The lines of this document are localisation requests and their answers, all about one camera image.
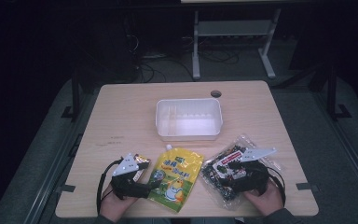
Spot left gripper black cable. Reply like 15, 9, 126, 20
96, 158, 124, 215

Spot person's left hand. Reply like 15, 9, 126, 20
99, 183, 138, 224

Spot clear bag of dark seaweed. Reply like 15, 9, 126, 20
200, 133, 282, 210

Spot small gold snack packet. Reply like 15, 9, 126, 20
132, 153, 152, 183

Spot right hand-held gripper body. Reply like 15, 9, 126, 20
229, 147, 278, 197

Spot black cables on floor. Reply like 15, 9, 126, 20
124, 34, 241, 84

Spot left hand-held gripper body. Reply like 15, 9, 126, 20
110, 152, 150, 201

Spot black tape strip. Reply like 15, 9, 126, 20
55, 184, 76, 194
296, 182, 320, 191

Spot white plastic bin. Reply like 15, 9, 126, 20
155, 97, 224, 142

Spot yellow spout pouch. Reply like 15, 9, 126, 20
147, 144, 205, 214

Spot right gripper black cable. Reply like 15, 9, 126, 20
267, 166, 287, 207

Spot black metal stand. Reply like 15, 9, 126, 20
61, 69, 82, 122
325, 63, 352, 121

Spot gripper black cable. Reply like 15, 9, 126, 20
96, 158, 124, 215
267, 166, 287, 207

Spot person's right hand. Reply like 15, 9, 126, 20
242, 180, 285, 217

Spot white metal stand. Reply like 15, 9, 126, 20
191, 8, 282, 81

